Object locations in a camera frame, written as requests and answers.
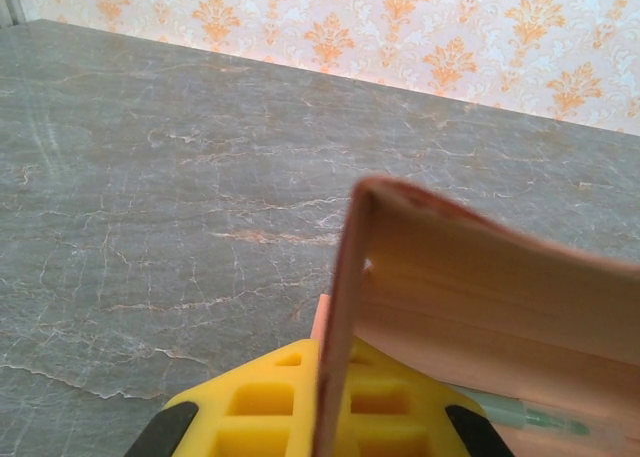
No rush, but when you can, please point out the clear green pen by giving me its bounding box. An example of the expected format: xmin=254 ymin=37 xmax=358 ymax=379
xmin=462 ymin=392 xmax=592 ymax=439

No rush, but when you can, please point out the pink paper box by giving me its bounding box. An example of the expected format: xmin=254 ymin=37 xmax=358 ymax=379
xmin=308 ymin=175 xmax=640 ymax=457

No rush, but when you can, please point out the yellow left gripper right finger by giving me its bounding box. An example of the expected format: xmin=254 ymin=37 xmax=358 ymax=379
xmin=344 ymin=337 xmax=516 ymax=457

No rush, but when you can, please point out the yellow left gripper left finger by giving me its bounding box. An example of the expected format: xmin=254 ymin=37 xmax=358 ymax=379
xmin=124 ymin=339 xmax=322 ymax=457

